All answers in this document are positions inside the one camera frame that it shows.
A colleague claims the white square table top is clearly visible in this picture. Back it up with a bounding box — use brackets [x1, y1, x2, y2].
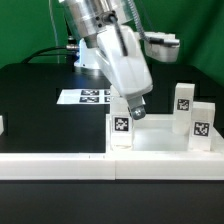
[106, 115, 224, 154]

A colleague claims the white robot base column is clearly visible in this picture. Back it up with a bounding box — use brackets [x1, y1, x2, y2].
[74, 39, 103, 76]

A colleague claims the white marker base plate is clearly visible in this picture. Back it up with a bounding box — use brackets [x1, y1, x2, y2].
[57, 88, 146, 106]

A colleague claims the black cable bundle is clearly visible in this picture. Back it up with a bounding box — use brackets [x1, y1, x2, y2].
[21, 0, 81, 66]

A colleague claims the white left fence piece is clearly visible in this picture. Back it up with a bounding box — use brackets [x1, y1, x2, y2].
[0, 115, 4, 136]

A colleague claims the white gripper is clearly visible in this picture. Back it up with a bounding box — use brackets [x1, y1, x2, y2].
[96, 25, 153, 120]

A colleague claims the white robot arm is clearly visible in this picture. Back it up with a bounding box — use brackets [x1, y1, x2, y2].
[59, 0, 153, 120]

